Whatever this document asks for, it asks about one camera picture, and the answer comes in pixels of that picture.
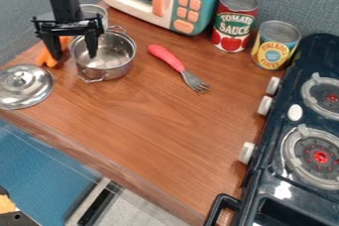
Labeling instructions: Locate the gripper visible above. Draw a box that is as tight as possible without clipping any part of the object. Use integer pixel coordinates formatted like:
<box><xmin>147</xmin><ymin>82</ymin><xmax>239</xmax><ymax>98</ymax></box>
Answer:
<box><xmin>30</xmin><ymin>13</ymin><xmax>106</xmax><ymax>61</ymax></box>

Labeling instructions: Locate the silver pot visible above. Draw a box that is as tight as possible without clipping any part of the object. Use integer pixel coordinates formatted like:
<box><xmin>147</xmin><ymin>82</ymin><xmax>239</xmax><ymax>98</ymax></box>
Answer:
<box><xmin>69</xmin><ymin>25</ymin><xmax>138</xmax><ymax>83</ymax></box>

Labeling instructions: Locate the orange toy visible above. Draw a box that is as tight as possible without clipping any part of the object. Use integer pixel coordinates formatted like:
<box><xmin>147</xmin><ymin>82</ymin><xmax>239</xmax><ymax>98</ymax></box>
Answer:
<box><xmin>36</xmin><ymin>35</ymin><xmax>74</xmax><ymax>69</ymax></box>

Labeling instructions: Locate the silver can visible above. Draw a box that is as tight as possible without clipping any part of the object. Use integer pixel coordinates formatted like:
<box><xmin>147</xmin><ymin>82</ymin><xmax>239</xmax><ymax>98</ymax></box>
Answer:
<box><xmin>77</xmin><ymin>3</ymin><xmax>110</xmax><ymax>30</ymax></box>

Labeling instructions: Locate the silver lid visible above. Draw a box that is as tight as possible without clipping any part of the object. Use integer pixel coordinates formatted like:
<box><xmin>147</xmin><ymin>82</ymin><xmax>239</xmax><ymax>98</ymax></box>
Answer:
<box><xmin>0</xmin><ymin>63</ymin><xmax>57</xmax><ymax>111</ymax></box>

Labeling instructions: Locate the red tomato can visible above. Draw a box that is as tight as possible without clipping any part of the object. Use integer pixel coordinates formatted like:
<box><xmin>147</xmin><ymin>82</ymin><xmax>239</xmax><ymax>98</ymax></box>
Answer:
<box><xmin>210</xmin><ymin>0</ymin><xmax>260</xmax><ymax>54</ymax></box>

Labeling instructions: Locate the yellow pineapple can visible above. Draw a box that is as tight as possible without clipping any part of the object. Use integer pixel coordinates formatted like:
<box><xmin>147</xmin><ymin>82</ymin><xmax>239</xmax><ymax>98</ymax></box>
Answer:
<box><xmin>250</xmin><ymin>20</ymin><xmax>302</xmax><ymax>71</ymax></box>

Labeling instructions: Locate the toy stove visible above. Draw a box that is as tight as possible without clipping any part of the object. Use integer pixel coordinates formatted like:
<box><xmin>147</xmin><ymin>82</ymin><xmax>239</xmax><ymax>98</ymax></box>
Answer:
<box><xmin>202</xmin><ymin>33</ymin><xmax>339</xmax><ymax>226</ymax></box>

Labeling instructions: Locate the fork with pink handle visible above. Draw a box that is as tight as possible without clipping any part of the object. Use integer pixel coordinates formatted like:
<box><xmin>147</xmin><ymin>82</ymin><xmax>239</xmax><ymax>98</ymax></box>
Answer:
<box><xmin>147</xmin><ymin>44</ymin><xmax>212</xmax><ymax>94</ymax></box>

